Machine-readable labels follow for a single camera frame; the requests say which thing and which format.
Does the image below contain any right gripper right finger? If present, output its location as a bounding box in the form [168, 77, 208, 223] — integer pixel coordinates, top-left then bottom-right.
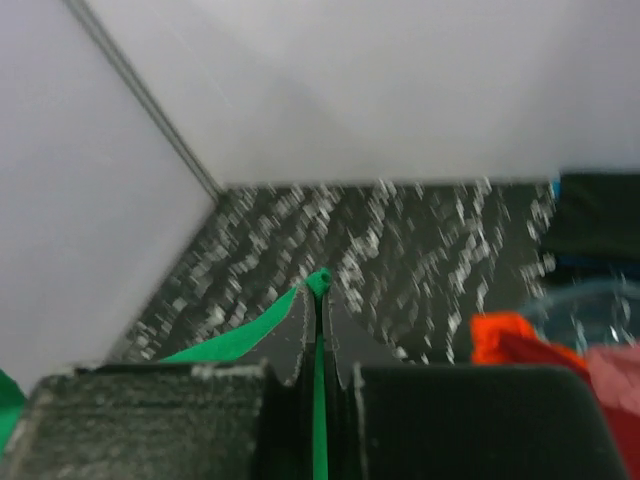
[321, 291, 630, 479]

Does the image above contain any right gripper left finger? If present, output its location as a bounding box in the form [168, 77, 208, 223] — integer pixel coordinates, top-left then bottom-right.
[0, 286, 317, 480]

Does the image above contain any green t shirt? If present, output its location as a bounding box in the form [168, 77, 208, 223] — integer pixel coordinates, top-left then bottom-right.
[0, 267, 333, 480]

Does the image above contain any clear blue plastic basket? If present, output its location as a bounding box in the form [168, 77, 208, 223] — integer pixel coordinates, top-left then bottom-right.
[519, 279, 639, 354]

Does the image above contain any orange t shirt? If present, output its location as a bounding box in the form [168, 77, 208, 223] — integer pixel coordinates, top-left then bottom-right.
[470, 311, 589, 381]

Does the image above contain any pink t shirt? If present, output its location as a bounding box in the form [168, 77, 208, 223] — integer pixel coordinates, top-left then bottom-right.
[585, 345, 639, 416]

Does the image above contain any red t shirt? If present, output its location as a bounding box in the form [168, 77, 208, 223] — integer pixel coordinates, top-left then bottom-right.
[499, 333, 639, 479]

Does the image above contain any folded black t shirt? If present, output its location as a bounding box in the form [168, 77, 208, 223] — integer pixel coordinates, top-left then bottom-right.
[540, 171, 639, 264]

